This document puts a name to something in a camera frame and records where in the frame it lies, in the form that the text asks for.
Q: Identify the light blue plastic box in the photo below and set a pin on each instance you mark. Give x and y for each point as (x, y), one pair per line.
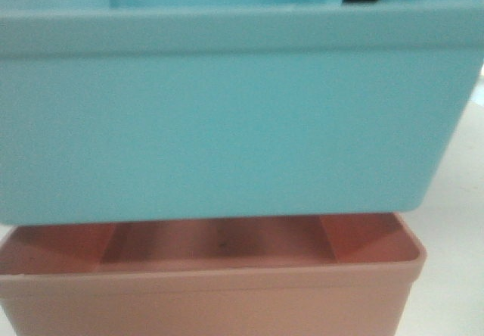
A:
(127, 110)

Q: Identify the pink plastic box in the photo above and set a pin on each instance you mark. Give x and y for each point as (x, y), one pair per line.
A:
(286, 275)

